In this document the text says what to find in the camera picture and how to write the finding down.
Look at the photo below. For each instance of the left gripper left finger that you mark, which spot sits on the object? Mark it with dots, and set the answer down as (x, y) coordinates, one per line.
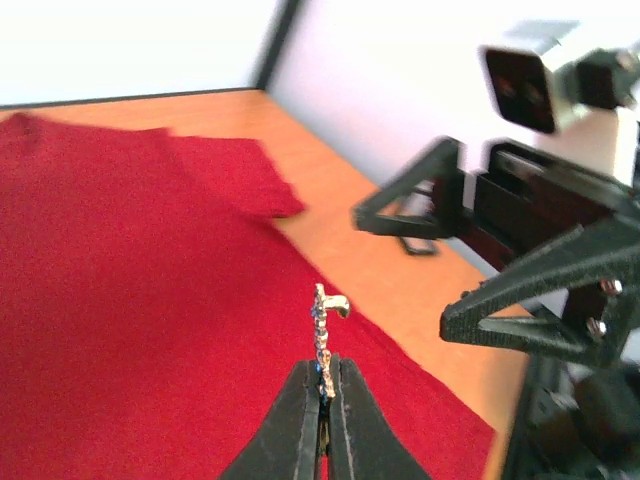
(286, 443)

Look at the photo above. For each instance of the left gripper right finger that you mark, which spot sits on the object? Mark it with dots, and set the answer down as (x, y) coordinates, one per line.
(362, 445)

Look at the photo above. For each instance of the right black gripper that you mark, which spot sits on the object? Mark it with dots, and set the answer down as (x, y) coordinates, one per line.
(565, 246)

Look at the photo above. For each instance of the silver rhinestone brooch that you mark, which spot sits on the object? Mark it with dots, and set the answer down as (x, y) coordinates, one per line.
(323, 304)

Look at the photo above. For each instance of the red t-shirt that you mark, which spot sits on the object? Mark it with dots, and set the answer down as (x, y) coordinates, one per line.
(150, 310)

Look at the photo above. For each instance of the black clear brooch box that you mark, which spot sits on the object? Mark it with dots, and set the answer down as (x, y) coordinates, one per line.
(418, 247)

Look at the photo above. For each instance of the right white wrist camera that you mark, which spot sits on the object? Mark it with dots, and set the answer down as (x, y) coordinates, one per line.
(574, 84)

